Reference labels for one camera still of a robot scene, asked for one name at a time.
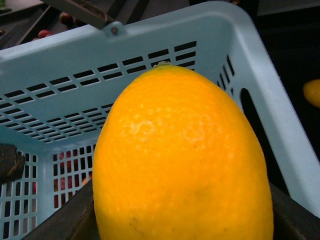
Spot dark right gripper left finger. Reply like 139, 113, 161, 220
24, 180, 100, 240

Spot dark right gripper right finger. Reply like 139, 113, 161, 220
270, 183, 320, 240

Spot light blue plastic basket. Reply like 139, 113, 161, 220
0, 1, 320, 240

